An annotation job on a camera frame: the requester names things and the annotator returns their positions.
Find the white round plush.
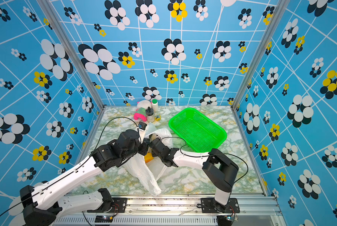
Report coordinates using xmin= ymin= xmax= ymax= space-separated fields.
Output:
xmin=137 ymin=99 xmax=152 ymax=111

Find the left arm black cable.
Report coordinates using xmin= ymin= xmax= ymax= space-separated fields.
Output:
xmin=0 ymin=117 xmax=142 ymax=226

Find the yellow banana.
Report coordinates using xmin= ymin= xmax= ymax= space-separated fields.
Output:
xmin=144 ymin=153 xmax=154 ymax=163

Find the pink green plush toy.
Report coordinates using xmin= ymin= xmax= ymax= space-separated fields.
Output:
xmin=134 ymin=107 xmax=147 ymax=122

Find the aluminium corner post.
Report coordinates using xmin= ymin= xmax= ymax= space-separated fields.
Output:
xmin=232 ymin=0 xmax=290 ymax=110
xmin=37 ymin=1 xmax=105 ymax=111

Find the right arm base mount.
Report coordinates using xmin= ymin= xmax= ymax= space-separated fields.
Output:
xmin=197 ymin=198 xmax=240 ymax=214

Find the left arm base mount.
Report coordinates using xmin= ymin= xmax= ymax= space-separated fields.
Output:
xmin=87 ymin=197 xmax=128 ymax=213

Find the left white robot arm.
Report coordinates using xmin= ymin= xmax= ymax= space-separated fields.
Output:
xmin=20 ymin=129 xmax=148 ymax=226

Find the clear jar black lid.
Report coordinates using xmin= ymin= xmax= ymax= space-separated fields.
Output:
xmin=146 ymin=107 xmax=155 ymax=123

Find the green plastic basket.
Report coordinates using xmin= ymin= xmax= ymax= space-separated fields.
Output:
xmin=168 ymin=107 xmax=227 ymax=153

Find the white bottle green cap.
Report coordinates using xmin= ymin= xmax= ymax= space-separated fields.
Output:
xmin=152 ymin=99 xmax=158 ymax=112

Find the right aluminium corner post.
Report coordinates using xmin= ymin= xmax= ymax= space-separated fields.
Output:
xmin=232 ymin=0 xmax=290 ymax=110

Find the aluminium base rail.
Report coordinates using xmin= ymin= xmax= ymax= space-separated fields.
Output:
xmin=54 ymin=194 xmax=286 ymax=226

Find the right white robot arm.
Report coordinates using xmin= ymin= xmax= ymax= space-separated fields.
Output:
xmin=149 ymin=138 xmax=239 ymax=209

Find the left aluminium corner post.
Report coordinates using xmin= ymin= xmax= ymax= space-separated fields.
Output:
xmin=37 ymin=1 xmax=105 ymax=111

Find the white translucent plastic bag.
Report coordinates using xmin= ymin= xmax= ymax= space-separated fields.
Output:
xmin=123 ymin=128 xmax=173 ymax=196

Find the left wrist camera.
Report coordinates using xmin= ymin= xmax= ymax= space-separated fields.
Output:
xmin=137 ymin=121 xmax=147 ymax=142

